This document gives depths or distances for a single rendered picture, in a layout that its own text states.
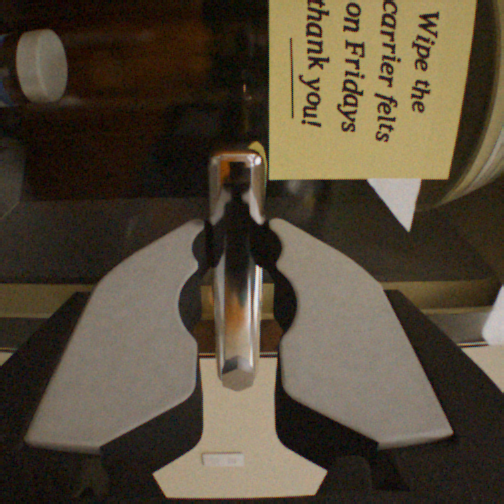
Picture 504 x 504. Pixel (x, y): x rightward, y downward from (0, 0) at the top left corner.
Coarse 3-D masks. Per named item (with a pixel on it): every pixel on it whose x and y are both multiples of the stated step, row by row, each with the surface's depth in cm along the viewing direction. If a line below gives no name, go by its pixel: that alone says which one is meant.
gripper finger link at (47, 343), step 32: (64, 320) 8; (32, 352) 7; (0, 384) 6; (32, 384) 6; (0, 416) 6; (32, 416) 6; (0, 448) 5; (32, 448) 5; (0, 480) 5; (32, 480) 5; (64, 480) 5; (96, 480) 5
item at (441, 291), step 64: (0, 0) 11; (64, 0) 12; (128, 0) 12; (192, 0) 12; (256, 0) 12; (0, 64) 13; (64, 64) 13; (128, 64) 13; (192, 64) 13; (256, 64) 13; (0, 128) 14; (64, 128) 14; (128, 128) 14; (192, 128) 14; (256, 128) 14; (0, 192) 15; (64, 192) 15; (128, 192) 16; (192, 192) 16; (320, 192) 16; (384, 192) 16; (448, 192) 16; (0, 256) 17; (64, 256) 17; (128, 256) 17; (384, 256) 18; (448, 256) 18; (0, 320) 19; (448, 320) 20
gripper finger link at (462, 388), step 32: (416, 320) 8; (416, 352) 7; (448, 352) 7; (448, 384) 6; (480, 384) 6; (448, 416) 6; (480, 416) 6; (416, 448) 5; (448, 448) 5; (480, 448) 5; (384, 480) 5; (416, 480) 5; (448, 480) 5; (480, 480) 5
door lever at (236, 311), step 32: (224, 160) 10; (256, 160) 10; (224, 192) 10; (256, 192) 11; (224, 224) 11; (256, 224) 11; (224, 256) 11; (256, 256) 12; (224, 288) 12; (256, 288) 12; (224, 320) 13; (256, 320) 13; (224, 352) 14; (256, 352) 14; (224, 384) 14
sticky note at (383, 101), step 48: (288, 0) 12; (336, 0) 12; (384, 0) 12; (432, 0) 12; (288, 48) 13; (336, 48) 13; (384, 48) 13; (432, 48) 13; (288, 96) 14; (336, 96) 14; (384, 96) 14; (432, 96) 14; (288, 144) 15; (336, 144) 15; (384, 144) 15; (432, 144) 15
